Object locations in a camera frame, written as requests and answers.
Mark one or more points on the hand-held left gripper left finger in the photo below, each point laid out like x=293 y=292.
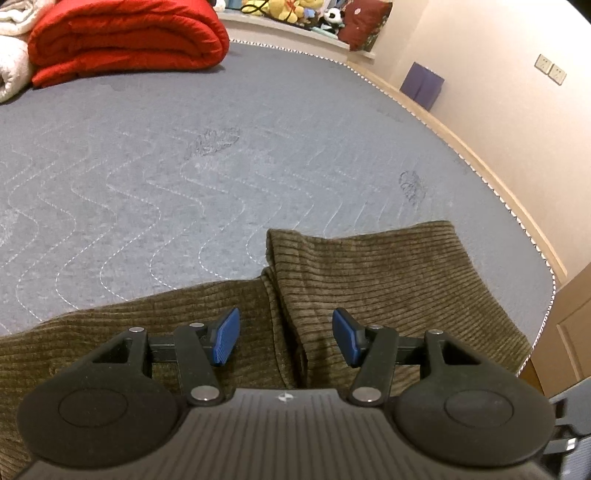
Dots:
x=226 y=337

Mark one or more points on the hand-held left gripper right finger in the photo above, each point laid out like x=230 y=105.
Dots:
x=345 y=337

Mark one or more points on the panda plush toy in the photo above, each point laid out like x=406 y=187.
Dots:
x=333 y=19

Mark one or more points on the white window ledge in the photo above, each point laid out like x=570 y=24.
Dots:
x=286 y=32

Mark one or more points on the dark red patterned cushion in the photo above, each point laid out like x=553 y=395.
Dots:
x=364 y=23

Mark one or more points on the wooden door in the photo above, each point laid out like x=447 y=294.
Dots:
x=568 y=332

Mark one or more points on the white fleece blanket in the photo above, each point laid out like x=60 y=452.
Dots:
x=11 y=60

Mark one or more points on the yellow bear plush toy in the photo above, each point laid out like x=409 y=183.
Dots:
x=281 y=8

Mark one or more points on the purple box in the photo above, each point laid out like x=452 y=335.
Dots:
x=422 y=87

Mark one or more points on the white wall socket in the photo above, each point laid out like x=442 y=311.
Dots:
x=557 y=74
x=543 y=63

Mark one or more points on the red folded quilt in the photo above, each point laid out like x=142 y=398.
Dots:
x=129 y=37

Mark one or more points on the grey quilted mattress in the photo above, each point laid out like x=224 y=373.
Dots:
x=184 y=138

